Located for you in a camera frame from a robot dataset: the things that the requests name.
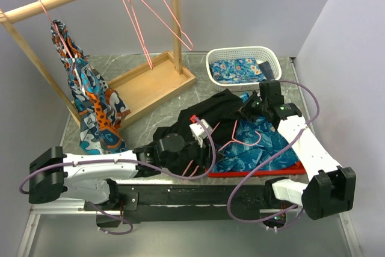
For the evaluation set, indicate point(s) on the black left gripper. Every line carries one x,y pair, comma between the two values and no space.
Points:
204,159

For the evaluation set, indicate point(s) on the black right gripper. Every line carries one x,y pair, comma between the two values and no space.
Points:
246,108

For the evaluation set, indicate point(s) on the black shorts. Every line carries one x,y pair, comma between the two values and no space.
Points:
220,111

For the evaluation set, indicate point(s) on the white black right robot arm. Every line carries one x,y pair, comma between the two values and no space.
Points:
331,187

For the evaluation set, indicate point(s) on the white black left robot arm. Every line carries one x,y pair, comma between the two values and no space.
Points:
93,177

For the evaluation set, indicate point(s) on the blue floral shorts in basket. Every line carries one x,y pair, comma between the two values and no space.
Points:
236,71

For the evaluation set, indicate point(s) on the blue leaf-print shorts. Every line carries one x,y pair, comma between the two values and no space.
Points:
240,158

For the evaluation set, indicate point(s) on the orange blue patterned shorts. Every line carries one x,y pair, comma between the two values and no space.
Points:
99,106

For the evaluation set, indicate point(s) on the pink hanger holding shorts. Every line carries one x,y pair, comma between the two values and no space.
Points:
63,41

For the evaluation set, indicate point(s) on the dark denim cloth in basket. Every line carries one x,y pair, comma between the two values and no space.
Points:
267,71

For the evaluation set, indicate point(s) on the white plastic basket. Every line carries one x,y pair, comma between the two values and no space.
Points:
260,53

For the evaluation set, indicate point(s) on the red plastic tray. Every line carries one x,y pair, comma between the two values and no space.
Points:
296,169

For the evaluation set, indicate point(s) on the wooden clothes rack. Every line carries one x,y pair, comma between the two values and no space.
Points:
144,87

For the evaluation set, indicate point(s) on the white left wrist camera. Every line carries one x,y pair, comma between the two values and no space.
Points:
198,131

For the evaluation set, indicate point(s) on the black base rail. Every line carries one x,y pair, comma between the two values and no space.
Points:
148,203

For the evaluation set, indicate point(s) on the aluminium frame rail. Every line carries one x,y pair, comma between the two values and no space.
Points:
73,228

